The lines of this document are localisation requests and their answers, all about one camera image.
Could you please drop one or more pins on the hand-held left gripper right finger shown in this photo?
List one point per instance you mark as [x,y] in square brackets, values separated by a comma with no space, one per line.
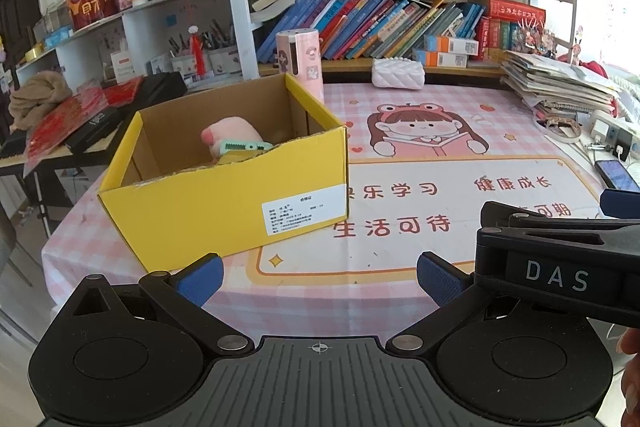
[440,279]

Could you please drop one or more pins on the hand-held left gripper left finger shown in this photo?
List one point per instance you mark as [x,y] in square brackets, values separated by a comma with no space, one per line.
[202,279]

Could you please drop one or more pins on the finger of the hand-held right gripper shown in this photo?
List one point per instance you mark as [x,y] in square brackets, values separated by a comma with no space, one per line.
[620,203]
[505,257]

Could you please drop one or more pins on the yellow cardboard box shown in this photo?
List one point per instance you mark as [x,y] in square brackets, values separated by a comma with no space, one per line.
[200,217]

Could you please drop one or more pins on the pink plush pig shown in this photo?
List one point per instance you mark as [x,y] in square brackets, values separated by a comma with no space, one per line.
[227,129]

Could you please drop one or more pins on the person's right hand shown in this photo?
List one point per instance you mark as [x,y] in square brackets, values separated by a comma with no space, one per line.
[632,397]

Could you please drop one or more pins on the black smartphone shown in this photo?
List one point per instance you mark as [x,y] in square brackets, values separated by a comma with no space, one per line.
[620,176]

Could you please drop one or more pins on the white power strip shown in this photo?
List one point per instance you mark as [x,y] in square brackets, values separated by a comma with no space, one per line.
[617,132]

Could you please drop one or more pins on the stack of papers and notebooks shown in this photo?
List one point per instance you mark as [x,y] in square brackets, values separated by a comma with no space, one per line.
[555,82]

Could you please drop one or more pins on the black flat box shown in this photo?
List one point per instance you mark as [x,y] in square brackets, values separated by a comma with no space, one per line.
[95,127]

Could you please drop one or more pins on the colourful cartoon figure stand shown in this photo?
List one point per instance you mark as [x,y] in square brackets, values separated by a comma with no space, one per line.
[535,36]

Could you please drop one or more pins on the black electronic keyboard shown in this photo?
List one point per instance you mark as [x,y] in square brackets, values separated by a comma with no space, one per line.
[160,84]

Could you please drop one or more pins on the red gold paper packet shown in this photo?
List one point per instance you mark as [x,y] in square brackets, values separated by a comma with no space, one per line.
[124,89]

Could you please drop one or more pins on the red gold patterned bag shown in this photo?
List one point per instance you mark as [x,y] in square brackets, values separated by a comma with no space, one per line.
[60,129]

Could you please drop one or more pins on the red book set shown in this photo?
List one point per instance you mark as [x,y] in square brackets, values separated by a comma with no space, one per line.
[495,38]

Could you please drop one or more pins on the white quilted pencil case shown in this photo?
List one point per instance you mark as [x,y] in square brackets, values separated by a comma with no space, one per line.
[399,76]

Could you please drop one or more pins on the orange blue medicine box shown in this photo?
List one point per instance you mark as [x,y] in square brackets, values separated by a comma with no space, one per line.
[440,58]
[452,44]

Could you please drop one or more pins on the white cartoon pen holder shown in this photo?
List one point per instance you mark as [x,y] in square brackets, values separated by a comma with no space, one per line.
[182,64]
[222,59]

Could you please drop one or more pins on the blue white small box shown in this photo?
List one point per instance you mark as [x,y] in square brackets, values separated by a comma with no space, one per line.
[159,66]

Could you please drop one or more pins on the red thick dictionary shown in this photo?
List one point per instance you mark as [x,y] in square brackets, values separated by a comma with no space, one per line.
[517,9]

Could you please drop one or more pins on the white red label box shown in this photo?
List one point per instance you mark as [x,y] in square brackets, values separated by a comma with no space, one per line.
[121,67]

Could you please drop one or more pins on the red tassel ornament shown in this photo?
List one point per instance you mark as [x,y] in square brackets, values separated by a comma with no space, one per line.
[196,52]

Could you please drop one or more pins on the pink cartoon humidifier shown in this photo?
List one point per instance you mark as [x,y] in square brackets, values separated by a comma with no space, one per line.
[302,67]

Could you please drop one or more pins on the beige knitted scarf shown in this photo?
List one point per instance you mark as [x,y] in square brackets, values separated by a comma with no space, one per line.
[40,99]

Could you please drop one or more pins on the white curved side shelf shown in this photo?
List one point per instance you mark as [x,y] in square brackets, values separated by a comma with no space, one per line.
[131,32]

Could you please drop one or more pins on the leaning row of blue books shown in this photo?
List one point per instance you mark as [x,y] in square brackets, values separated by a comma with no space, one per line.
[370,27]

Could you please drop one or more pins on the blue tissue pack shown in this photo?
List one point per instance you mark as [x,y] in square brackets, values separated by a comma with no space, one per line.
[57,38]

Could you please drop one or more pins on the gold ribbon roll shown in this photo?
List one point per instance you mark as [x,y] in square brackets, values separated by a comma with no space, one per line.
[33,53]

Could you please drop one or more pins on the thick beige paperback book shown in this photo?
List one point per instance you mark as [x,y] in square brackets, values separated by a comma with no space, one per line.
[275,2]

